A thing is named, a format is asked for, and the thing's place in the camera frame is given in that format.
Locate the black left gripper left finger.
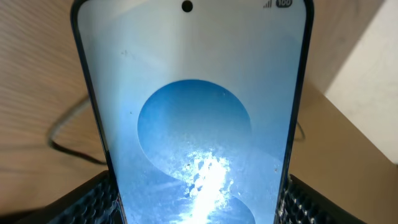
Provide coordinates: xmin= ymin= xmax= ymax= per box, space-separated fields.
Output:
xmin=17 ymin=170 xmax=126 ymax=224

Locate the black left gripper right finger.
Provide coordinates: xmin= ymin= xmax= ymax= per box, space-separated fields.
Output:
xmin=275 ymin=174 xmax=364 ymax=224

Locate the black USB charging cable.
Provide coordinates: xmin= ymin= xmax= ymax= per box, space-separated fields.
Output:
xmin=46 ymin=95 xmax=306 ymax=166

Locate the blue Galaxy smartphone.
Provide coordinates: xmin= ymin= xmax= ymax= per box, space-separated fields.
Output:
xmin=70 ymin=0 xmax=314 ymax=224

